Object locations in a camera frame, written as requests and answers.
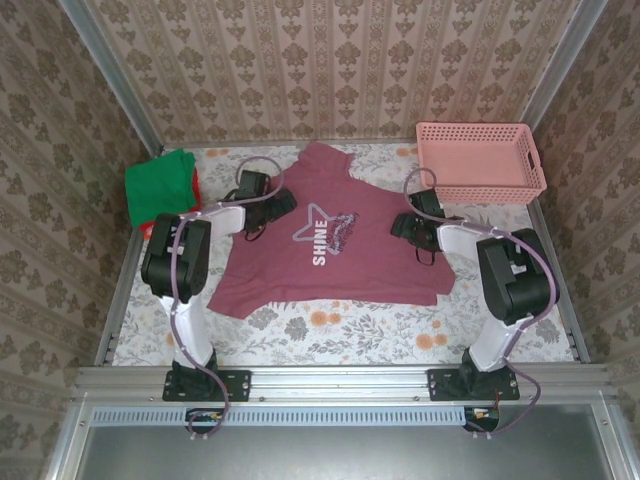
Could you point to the maroon t-shirt with shine print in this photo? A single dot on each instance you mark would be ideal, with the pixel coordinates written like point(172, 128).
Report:
point(350, 270)

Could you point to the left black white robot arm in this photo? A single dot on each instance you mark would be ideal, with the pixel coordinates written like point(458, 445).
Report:
point(175, 260)

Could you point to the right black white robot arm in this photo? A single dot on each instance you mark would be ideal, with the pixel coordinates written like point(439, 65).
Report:
point(515, 280)

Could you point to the red folded t-shirt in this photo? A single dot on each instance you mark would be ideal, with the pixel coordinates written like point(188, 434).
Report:
point(197, 187)

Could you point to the pink plastic perforated basket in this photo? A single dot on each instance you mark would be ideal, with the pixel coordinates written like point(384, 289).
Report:
point(475, 160)

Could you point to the green folded t-shirt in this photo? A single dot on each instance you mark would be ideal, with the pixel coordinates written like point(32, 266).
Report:
point(155, 185)

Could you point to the floral print table cover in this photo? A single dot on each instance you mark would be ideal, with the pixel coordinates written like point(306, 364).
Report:
point(350, 340)

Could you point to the grey sheet metal panel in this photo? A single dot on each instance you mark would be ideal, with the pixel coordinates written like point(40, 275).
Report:
point(325, 455)

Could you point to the aluminium table end rail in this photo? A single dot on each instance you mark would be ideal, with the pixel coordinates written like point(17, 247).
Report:
point(225, 144)

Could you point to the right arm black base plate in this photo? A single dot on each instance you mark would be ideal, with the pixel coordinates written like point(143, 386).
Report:
point(440, 385)

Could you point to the aluminium mounting rail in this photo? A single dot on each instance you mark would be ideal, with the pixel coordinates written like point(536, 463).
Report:
point(340, 382)

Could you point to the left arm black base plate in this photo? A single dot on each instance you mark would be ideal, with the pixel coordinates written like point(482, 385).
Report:
point(240, 385)

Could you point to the aluminium frame post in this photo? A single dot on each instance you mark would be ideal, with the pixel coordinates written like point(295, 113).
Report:
point(565, 60)
point(110, 75)

